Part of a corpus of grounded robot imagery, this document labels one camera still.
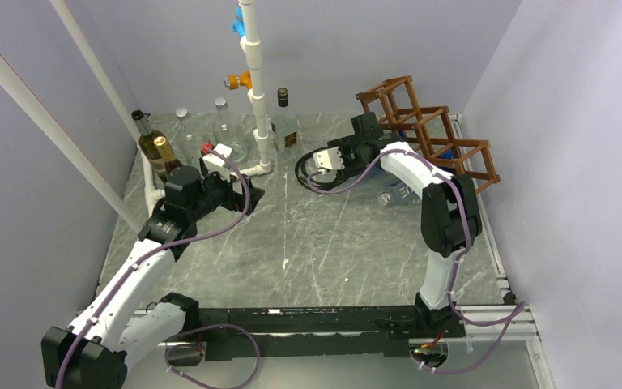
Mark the orange pipe-mounted fitting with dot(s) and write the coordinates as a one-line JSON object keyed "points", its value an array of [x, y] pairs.
{"points": [[233, 82]]}

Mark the blue pipe-mounted fitting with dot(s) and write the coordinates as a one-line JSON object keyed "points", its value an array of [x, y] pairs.
{"points": [[238, 25]]}

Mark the brown bottle gold foil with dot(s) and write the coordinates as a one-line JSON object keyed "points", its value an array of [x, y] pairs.
{"points": [[167, 154]]}

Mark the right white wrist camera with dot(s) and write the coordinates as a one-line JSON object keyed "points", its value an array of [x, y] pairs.
{"points": [[328, 159]]}

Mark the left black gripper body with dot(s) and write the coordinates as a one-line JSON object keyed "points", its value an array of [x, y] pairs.
{"points": [[217, 191]]}

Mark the blue Blue Dash bottle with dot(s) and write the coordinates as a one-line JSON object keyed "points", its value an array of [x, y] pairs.
{"points": [[397, 193]]}

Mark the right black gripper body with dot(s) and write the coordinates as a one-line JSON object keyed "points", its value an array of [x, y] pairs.
{"points": [[351, 155]]}

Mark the clear bottle green label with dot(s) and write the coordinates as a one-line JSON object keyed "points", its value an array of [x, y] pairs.
{"points": [[229, 132]]}

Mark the white PVC pipe frame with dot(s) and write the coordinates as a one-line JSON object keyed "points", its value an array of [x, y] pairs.
{"points": [[13, 84]]}

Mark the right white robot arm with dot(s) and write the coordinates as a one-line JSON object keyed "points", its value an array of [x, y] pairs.
{"points": [[449, 215]]}

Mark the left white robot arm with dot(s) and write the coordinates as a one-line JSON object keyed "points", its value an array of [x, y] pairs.
{"points": [[99, 347]]}

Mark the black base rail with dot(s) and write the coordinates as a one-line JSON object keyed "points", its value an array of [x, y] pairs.
{"points": [[390, 331]]}

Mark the brown wooden wine rack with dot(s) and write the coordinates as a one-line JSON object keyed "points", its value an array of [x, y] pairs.
{"points": [[429, 130]]}

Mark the clear bottle white cap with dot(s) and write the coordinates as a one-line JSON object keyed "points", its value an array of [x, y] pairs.
{"points": [[190, 135]]}

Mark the green wine bottle silver foil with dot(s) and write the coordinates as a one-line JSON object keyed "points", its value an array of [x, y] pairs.
{"points": [[147, 134]]}

